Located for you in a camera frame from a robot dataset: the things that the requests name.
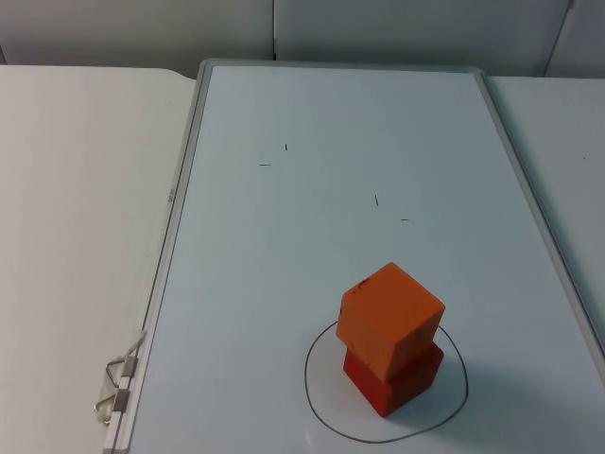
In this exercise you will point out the red cube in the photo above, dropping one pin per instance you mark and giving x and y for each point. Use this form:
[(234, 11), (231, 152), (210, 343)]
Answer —
[(411, 388)]

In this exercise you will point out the orange cube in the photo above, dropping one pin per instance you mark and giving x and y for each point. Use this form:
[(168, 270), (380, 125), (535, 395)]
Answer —
[(387, 317)]

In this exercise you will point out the silver binder clip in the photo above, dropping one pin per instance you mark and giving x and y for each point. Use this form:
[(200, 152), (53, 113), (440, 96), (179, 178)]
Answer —
[(122, 400), (129, 367)]

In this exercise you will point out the grey-framed whiteboard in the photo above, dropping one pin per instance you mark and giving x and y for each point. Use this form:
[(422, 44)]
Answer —
[(307, 213)]

